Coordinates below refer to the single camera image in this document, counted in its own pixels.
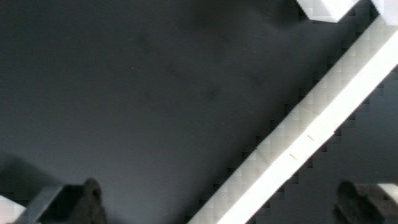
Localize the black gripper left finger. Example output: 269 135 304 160
14 178 107 224

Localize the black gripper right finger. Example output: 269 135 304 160
333 181 398 224

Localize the white chair leg with tag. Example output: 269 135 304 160
297 0 359 23

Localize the white chair nut cube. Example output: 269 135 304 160
0 195 25 224

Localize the white obstacle fence wall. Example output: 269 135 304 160
187 19 398 224

